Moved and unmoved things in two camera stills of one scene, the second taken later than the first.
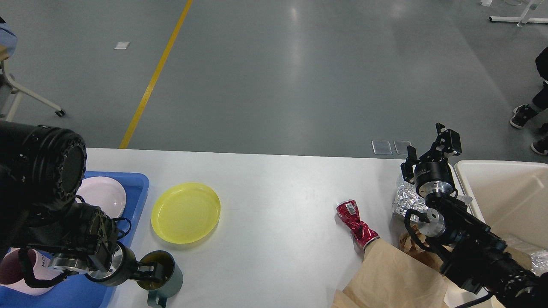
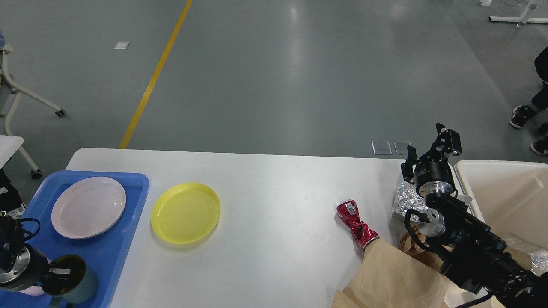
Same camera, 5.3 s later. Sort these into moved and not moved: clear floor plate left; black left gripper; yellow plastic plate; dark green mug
Moved: black left gripper; dark green mug
Not moved: clear floor plate left; yellow plastic plate
